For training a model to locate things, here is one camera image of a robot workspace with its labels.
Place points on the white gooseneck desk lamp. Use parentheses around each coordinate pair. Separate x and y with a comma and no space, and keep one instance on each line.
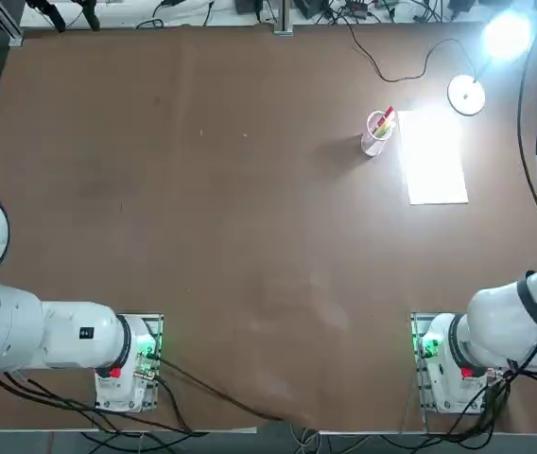
(466,94)

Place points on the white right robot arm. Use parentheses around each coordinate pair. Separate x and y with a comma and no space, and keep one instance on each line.
(500,321)

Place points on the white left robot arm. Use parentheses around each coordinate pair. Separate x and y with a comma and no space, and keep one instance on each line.
(60,336)

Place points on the black orange adapter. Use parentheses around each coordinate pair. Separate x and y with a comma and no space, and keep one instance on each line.
(356,5)

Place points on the clear plastic pen cup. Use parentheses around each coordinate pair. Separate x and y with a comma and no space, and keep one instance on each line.
(372,146)

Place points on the red capped marker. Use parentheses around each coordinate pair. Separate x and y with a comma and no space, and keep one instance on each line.
(389,112)

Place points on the green yellow marker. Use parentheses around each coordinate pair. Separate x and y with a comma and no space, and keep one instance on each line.
(384,130)

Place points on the white paper sheet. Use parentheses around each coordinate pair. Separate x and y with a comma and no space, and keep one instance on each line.
(434,161)

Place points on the aluminium corner post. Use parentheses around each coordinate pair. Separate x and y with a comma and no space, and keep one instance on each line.
(15,38)

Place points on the aluminium camera post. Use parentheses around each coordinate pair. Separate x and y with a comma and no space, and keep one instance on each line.
(282,19)

